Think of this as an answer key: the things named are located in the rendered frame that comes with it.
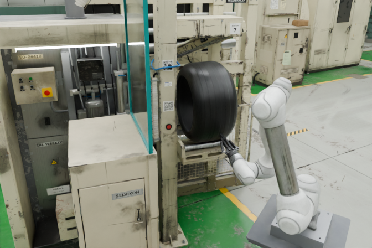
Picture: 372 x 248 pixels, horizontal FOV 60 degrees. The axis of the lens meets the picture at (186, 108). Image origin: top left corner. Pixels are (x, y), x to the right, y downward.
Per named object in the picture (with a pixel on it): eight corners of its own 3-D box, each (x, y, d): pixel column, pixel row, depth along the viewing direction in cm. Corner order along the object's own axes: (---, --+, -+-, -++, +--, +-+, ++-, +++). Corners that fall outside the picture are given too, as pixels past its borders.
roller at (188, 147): (182, 144, 235) (181, 146, 239) (184, 149, 233) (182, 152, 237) (226, 138, 246) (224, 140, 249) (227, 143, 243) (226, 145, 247)
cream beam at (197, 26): (168, 40, 237) (168, 19, 232) (160, 35, 259) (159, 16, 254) (242, 36, 255) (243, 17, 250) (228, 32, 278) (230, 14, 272)
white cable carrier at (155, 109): (154, 141, 234) (152, 78, 217) (153, 139, 239) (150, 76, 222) (160, 140, 235) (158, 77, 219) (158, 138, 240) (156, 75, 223)
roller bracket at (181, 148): (181, 158, 232) (181, 146, 228) (166, 135, 267) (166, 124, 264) (186, 158, 233) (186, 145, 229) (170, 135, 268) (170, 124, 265)
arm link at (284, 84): (265, 99, 184) (256, 106, 174) (278, 71, 175) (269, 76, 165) (286, 110, 179) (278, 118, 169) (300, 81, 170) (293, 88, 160)
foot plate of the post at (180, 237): (156, 252, 260) (156, 248, 259) (149, 230, 284) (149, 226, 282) (188, 244, 268) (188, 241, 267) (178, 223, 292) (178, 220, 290)
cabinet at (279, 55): (272, 90, 665) (278, 28, 621) (253, 83, 713) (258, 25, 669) (304, 84, 705) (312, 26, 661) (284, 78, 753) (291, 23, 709)
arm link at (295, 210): (318, 218, 176) (308, 244, 158) (288, 216, 185) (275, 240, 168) (287, 82, 162) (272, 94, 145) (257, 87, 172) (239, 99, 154)
